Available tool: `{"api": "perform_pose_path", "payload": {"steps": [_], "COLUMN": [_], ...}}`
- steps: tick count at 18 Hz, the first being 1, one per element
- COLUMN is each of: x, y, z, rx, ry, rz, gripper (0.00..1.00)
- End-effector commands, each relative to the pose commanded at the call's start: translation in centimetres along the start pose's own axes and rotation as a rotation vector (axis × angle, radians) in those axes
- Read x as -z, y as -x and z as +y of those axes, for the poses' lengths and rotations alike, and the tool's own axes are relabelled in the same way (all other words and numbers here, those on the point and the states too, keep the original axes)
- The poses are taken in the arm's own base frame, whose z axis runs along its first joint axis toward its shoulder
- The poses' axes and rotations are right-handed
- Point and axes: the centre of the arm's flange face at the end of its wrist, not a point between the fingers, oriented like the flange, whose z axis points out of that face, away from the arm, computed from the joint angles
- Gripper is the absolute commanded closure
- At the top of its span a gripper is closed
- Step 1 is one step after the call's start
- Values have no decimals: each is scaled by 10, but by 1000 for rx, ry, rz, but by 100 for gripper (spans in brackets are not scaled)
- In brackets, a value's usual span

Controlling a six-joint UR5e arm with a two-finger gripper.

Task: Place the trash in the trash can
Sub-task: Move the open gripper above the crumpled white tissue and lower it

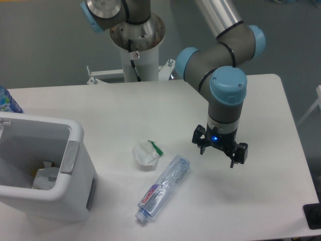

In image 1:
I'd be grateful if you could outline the white frame at right edge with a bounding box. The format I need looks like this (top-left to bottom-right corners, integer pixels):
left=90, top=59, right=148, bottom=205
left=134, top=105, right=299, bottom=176
left=296, top=85, right=321, bottom=127

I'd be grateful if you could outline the blue labelled bottle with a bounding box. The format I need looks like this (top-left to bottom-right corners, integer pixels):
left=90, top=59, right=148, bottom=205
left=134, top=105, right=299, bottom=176
left=1, top=86, right=24, bottom=113

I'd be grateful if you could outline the black object at table edge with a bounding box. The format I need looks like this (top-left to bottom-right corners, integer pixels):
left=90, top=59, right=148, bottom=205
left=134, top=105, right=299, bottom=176
left=303, top=203, right=320, bottom=230

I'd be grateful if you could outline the clear plastic water bottle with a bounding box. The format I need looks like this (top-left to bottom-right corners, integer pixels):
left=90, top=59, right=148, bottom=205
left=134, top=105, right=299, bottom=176
left=135, top=155, right=190, bottom=224

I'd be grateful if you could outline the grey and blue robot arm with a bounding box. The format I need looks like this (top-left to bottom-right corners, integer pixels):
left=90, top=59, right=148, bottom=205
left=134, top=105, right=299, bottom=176
left=81, top=1, right=266, bottom=164

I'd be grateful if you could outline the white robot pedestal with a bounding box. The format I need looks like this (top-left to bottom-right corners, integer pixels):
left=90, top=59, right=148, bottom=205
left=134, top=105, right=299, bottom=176
left=86, top=14, right=177, bottom=85

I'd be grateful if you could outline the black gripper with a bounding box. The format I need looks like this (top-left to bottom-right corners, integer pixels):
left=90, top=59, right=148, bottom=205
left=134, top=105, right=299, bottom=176
left=192, top=125, right=248, bottom=168

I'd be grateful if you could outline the white paper wrapper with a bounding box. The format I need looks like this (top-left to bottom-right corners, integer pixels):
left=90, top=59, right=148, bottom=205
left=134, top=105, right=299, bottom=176
left=132, top=140, right=164, bottom=171

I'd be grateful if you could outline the black cable on pedestal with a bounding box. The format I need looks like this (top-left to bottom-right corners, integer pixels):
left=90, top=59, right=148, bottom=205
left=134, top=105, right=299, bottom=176
left=127, top=39, right=142, bottom=82

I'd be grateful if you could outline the trash inside the can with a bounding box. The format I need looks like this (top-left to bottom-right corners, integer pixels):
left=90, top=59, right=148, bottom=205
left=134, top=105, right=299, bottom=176
left=32, top=161, right=59, bottom=190

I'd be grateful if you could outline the white trash can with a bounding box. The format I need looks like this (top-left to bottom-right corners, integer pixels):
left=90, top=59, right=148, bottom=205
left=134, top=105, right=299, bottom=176
left=1, top=112, right=98, bottom=221

